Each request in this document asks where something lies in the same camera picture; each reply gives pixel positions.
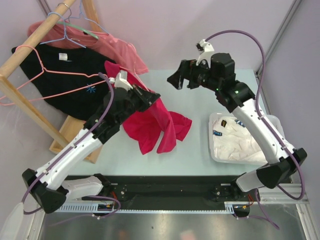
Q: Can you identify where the pink wire hanger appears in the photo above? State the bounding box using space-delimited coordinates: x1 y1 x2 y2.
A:
0 45 109 106
126 42 139 76

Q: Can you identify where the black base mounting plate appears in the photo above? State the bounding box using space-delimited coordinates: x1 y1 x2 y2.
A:
100 175 256 215

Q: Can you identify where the magenta t shirt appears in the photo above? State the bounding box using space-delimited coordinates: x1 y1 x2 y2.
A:
103 60 193 155

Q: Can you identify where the aluminium corner post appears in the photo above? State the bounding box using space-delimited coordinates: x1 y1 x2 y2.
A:
257 0 303 81

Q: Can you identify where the black t shirt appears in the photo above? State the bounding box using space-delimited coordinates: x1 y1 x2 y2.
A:
11 44 118 122

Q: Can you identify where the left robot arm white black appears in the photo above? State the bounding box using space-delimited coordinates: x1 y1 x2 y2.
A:
22 85 160 214

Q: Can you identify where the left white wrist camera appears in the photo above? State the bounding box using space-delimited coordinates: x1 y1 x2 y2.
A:
108 70 133 91

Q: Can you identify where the white laundry basket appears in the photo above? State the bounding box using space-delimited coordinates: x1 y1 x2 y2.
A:
208 111 285 166

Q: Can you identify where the blue wire hanger front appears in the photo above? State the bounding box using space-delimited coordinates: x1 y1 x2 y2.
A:
39 12 86 49

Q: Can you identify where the green plastic hanger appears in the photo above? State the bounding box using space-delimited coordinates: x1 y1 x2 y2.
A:
56 21 99 40

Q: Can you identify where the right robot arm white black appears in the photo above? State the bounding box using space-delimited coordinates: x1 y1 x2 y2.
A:
167 53 307 201

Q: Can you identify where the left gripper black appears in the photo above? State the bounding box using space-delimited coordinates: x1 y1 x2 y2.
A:
115 83 160 125

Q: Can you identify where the white slotted cable duct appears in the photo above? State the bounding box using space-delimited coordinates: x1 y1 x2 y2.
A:
55 201 235 215

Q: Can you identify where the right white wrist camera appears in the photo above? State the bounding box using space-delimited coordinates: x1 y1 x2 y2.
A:
196 39 215 68

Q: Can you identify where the blue wire hanger rear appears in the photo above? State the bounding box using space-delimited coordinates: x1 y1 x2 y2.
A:
65 0 109 35

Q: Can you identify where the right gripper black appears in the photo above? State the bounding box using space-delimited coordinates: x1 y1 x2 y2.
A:
166 57 221 93

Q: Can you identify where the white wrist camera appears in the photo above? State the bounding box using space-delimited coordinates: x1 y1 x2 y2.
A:
108 70 133 91
196 39 215 68

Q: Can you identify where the wooden clothes rack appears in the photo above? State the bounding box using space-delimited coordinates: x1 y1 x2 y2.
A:
0 0 111 165

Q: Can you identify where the blue wire hanger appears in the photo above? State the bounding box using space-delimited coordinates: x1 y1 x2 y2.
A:
39 12 86 49
65 0 109 35

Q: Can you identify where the salmon pink t shirt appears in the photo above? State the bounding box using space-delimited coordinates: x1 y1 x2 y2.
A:
42 24 149 75

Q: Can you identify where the white t shirt in basket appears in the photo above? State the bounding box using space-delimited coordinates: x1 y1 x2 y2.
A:
211 117 268 163

